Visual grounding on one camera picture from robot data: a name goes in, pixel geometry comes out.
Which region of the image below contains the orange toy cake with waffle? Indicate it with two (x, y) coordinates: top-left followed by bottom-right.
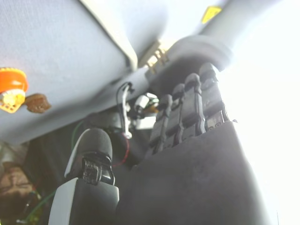
(0, 67), (29, 114)

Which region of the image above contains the wooden peg board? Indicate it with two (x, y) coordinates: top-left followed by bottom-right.
(139, 39), (170, 74)

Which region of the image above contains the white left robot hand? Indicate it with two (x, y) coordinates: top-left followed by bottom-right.
(48, 62), (279, 225)

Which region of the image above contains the yellow triangle three-hole block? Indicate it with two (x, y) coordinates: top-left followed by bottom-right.
(201, 6), (222, 24)

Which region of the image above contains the person with dark hair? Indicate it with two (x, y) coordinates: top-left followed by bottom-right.
(0, 140), (47, 225)

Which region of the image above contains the brown lumpy toy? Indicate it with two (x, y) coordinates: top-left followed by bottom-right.
(24, 93), (52, 114)

